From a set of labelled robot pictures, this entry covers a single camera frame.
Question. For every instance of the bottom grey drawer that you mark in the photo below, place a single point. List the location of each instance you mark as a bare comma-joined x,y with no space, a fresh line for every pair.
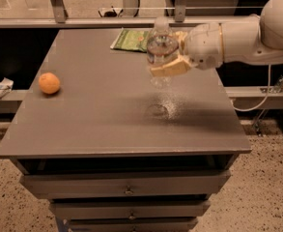
162,224

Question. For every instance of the green jalapeno chip bag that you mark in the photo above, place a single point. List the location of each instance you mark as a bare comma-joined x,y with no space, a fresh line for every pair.
131,40

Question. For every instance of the clear plastic water bottle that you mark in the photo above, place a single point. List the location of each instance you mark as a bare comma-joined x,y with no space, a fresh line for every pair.
162,48

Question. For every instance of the black object behind rail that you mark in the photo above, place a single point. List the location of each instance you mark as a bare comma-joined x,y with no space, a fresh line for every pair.
111,13

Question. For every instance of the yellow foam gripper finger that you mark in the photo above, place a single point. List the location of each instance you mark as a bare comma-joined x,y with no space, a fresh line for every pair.
180,36
178,66

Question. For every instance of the metal frame rail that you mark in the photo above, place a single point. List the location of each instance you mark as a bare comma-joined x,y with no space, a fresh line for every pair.
136,13

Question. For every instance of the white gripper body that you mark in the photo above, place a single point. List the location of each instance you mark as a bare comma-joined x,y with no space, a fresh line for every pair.
203,44

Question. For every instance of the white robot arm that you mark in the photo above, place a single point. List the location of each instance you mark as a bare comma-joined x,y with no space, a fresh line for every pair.
254,40

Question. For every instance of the orange fruit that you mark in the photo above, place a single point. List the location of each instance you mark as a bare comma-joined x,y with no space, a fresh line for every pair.
49,83

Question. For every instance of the top grey drawer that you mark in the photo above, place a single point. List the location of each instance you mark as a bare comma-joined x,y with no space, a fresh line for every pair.
125,184

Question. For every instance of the middle grey drawer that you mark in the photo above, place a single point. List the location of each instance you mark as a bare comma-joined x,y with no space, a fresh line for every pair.
131,210

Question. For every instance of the grey drawer cabinet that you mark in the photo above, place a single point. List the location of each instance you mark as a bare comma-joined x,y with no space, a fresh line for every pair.
109,118

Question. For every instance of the grey drawer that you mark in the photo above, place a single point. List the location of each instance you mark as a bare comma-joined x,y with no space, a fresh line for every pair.
162,224
131,210
125,184

